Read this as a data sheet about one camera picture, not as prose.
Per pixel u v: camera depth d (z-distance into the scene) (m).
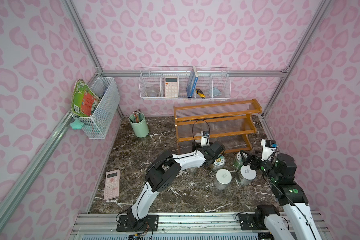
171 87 0.93
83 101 0.73
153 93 0.96
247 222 0.72
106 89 0.88
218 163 0.86
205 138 0.82
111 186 0.84
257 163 0.63
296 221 0.45
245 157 0.66
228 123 1.14
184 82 0.98
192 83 0.88
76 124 0.62
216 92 1.00
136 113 0.98
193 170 0.88
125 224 0.72
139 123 0.98
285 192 0.50
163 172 0.53
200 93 0.93
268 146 0.61
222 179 0.78
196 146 0.85
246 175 0.79
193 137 0.90
